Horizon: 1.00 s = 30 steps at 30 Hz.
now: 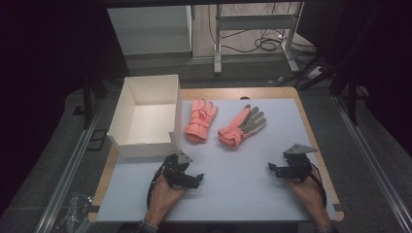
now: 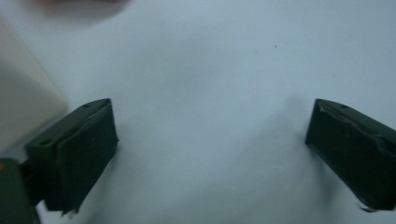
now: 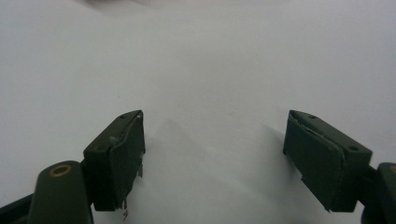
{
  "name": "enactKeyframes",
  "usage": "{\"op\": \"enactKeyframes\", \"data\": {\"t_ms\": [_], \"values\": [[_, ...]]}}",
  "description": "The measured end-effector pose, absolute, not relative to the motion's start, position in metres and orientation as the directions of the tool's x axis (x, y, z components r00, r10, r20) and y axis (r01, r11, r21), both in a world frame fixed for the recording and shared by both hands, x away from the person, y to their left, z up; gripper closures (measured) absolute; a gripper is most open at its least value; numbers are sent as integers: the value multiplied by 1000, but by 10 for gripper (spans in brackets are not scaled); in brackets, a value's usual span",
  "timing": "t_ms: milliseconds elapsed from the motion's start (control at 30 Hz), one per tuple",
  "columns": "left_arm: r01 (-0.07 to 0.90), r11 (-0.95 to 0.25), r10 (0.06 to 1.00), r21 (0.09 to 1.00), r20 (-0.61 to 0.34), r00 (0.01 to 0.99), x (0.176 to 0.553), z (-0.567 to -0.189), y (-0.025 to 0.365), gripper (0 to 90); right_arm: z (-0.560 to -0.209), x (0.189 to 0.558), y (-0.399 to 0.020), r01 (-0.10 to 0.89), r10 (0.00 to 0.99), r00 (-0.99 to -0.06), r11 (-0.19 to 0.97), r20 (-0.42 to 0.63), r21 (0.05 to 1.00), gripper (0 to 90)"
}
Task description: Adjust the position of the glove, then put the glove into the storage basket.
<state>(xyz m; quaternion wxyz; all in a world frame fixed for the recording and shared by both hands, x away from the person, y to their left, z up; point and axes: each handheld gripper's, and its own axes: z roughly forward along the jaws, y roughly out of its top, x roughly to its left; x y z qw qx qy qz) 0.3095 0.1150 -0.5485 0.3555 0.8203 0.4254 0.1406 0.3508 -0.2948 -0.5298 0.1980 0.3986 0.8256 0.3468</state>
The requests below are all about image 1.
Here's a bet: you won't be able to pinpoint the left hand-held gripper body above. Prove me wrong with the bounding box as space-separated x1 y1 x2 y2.
161 149 194 191

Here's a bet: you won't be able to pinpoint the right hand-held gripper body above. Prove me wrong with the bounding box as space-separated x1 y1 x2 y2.
282 143 319 184

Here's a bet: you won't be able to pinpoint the person's left hand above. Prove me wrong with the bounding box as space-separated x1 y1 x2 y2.
144 178 187 224

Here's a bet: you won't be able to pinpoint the person's right hand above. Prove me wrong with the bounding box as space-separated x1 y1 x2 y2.
286 176 331 229

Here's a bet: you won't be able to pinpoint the white open box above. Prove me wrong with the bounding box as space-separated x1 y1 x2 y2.
106 74 184 159

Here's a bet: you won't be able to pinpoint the pink glove with grey palm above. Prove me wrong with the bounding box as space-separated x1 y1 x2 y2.
217 103 268 150

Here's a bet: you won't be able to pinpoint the pink glove with red print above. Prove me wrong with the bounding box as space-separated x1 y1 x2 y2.
185 97 219 145

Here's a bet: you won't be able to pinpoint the wooden table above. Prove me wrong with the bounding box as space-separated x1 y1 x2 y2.
87 85 345 224

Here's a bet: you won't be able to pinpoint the black stand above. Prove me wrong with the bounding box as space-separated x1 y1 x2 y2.
72 73 109 131
329 63 361 127

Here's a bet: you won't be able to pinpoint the clear plastic bag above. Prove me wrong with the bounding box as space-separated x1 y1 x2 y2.
57 191 95 233

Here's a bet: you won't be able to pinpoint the white cabinet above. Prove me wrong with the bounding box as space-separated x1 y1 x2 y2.
107 5 193 56

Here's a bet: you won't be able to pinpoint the grey metal stand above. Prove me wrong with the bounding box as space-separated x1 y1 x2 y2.
213 1 306 76

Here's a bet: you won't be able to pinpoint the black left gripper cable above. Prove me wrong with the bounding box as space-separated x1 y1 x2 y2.
146 164 167 210

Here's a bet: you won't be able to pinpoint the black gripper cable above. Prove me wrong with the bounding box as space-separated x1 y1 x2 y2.
146 164 167 210
310 162 327 209

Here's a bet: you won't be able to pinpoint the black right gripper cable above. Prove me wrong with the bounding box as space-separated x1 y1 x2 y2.
310 162 327 209

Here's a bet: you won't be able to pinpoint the aluminium rail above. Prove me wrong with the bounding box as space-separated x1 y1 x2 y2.
33 99 105 233
332 94 412 233

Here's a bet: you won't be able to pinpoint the black bracket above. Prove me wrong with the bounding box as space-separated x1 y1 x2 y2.
86 128 108 152

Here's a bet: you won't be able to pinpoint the black floor cables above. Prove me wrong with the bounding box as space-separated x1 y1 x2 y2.
207 2 317 55

